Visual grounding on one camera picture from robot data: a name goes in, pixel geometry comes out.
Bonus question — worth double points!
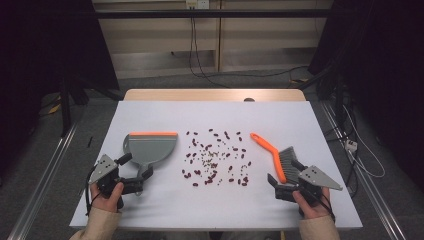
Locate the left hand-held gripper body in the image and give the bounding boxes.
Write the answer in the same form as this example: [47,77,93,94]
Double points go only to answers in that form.
[88,153,146,198]

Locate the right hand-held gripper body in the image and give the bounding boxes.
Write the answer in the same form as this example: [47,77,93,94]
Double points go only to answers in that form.
[275,165,344,206]

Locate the orange hand brush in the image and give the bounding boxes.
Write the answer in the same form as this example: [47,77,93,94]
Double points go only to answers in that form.
[249,132,303,185]

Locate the grey dustpan with orange lip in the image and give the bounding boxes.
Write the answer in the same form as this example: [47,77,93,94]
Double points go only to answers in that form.
[122,131,179,183]

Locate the red and green beans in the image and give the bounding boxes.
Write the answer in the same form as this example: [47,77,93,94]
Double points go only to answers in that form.
[181,128,253,188]

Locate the person's right hand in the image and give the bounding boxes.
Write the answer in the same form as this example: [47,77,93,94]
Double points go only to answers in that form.
[292,187,332,221]

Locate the person's left hand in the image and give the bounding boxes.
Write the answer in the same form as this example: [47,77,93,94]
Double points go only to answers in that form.
[89,182,125,212]

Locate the white power adapter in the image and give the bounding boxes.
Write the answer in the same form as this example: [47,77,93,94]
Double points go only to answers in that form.
[344,139,359,153]

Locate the black metal stand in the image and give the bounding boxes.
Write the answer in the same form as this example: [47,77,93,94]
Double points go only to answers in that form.
[298,64,348,134]
[58,74,124,138]

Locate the black curtain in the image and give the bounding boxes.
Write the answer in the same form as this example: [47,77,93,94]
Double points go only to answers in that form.
[0,0,120,174]
[308,0,424,193]

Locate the black horizontal bar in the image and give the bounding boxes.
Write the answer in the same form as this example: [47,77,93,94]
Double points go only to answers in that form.
[94,9,334,20]

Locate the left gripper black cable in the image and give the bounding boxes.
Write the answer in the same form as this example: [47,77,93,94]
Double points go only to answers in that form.
[84,164,102,216]

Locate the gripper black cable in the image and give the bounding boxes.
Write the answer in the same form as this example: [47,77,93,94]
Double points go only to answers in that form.
[84,164,102,216]
[319,191,336,223]

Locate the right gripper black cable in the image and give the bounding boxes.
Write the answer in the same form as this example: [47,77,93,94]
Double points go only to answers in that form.
[319,191,336,223]

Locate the black floor cables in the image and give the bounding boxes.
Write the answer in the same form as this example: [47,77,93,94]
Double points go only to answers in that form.
[328,109,360,198]

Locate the white cable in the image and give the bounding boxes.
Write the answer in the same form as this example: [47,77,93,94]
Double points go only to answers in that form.
[342,104,386,179]

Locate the metal floor rail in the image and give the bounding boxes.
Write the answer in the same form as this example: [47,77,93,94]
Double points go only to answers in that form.
[8,122,80,240]
[319,99,408,240]

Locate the black power cable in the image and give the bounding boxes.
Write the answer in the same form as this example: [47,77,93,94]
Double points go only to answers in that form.
[188,8,232,89]

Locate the white wall socket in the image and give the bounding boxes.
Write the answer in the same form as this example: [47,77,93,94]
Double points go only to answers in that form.
[185,0,210,10]

